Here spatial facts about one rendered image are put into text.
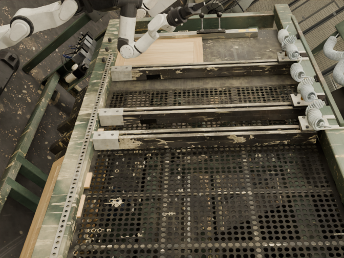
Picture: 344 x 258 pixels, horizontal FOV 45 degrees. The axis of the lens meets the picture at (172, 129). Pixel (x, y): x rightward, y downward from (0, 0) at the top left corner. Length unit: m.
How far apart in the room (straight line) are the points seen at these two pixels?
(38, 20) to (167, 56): 0.83
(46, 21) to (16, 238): 1.33
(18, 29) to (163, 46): 0.92
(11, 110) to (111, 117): 1.19
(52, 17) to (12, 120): 0.89
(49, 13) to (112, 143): 0.98
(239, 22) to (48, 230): 2.11
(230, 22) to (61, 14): 1.25
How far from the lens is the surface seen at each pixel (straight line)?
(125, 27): 2.37
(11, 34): 2.79
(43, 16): 2.72
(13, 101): 3.31
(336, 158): 1.92
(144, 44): 2.36
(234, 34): 2.99
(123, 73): 2.57
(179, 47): 2.86
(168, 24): 2.30
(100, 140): 2.07
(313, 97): 2.10
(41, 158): 3.19
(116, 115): 2.20
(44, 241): 1.74
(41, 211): 2.52
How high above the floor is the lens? 2.09
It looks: 25 degrees down
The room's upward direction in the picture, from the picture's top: 58 degrees clockwise
